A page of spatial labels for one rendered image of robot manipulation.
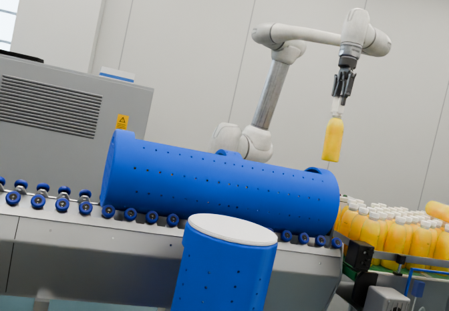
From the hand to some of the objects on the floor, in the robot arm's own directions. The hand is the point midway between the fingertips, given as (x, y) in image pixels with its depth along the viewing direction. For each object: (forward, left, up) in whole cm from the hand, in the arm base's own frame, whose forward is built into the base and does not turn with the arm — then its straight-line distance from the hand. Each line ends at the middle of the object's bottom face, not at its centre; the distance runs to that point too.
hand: (338, 106), depth 194 cm
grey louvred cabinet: (-185, -166, -150) cm, 290 cm away
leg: (+15, -100, -151) cm, 181 cm away
